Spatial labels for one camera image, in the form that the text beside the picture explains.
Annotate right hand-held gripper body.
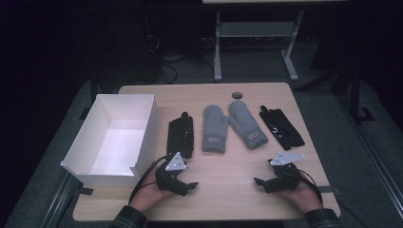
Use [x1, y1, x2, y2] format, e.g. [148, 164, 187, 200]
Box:
[267, 151, 305, 195]

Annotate right hand-held gripper black cable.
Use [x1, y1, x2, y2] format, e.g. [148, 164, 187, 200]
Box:
[297, 168, 324, 203]

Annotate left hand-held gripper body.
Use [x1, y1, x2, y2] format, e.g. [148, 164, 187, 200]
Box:
[154, 151, 190, 198]

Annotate person's left hand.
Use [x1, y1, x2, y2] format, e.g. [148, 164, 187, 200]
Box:
[128, 166, 175, 214]

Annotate grey mitten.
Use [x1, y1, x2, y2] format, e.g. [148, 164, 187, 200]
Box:
[201, 104, 230, 155]
[227, 100, 269, 151]

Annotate black floor cables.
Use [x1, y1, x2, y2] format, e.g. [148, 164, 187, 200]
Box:
[145, 31, 191, 86]

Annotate black metal stand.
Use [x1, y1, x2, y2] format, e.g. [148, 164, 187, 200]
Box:
[294, 63, 376, 125]

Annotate left hand-held gripper black cable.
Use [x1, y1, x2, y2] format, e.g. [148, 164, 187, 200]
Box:
[127, 155, 168, 204]

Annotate black glove with knuckle pads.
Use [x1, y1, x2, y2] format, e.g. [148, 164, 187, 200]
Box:
[165, 111, 195, 160]

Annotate person's right hand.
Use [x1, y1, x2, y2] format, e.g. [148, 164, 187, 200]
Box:
[278, 180, 324, 214]

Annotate grey metal table frame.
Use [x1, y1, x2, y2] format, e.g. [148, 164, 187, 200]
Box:
[213, 9, 305, 83]

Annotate white box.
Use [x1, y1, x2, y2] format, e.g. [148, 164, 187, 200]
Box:
[60, 93, 161, 188]

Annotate black glove with white mark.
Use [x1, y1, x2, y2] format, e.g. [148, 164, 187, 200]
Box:
[259, 104, 306, 151]

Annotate hand-held gripper black cable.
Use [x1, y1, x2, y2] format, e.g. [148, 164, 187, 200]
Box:
[297, 168, 324, 203]
[127, 155, 168, 204]

